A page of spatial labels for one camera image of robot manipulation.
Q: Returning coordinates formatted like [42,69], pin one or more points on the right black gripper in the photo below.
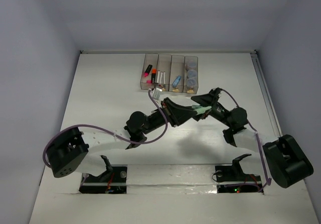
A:
[210,99]

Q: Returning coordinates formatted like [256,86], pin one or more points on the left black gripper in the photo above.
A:
[176,114]

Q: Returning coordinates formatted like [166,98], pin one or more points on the green utility knife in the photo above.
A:
[201,109]

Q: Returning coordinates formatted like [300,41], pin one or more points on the paper clip jar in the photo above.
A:
[191,82]
[191,64]
[192,73]

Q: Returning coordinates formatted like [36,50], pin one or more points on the blue utility knife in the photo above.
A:
[176,81]

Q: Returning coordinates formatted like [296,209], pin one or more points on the red-capped white pen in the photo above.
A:
[160,80]

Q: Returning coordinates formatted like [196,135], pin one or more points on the black-capped white pen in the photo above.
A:
[163,78]

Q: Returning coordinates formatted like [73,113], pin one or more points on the blue-capped white pen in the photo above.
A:
[158,76]

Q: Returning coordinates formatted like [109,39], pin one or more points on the orange highlighter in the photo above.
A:
[153,75]

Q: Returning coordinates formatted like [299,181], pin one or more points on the pink highlighter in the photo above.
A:
[147,71]

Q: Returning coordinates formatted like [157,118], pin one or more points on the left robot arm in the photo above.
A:
[76,148]

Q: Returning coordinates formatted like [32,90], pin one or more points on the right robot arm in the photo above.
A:
[283,161]

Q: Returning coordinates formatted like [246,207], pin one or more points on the clear four-compartment organizer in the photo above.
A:
[172,65]

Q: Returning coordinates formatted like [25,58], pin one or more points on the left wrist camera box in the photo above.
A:
[156,93]

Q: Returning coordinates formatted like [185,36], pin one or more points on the aluminium rail right edge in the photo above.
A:
[266,95]

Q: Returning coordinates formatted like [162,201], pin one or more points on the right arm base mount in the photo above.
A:
[231,178]

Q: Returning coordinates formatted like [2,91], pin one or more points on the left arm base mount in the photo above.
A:
[111,181]

